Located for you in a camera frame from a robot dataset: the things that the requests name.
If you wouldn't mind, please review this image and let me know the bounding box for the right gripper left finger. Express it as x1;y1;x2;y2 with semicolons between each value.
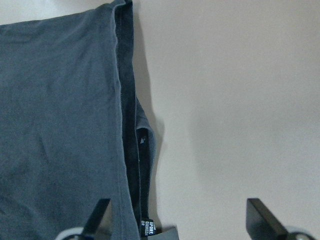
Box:
80;198;113;240

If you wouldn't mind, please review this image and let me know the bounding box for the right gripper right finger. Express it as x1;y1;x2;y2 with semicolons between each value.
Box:
245;198;288;240

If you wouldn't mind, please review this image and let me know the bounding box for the black t-shirt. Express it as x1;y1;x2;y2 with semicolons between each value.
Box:
0;0;180;240

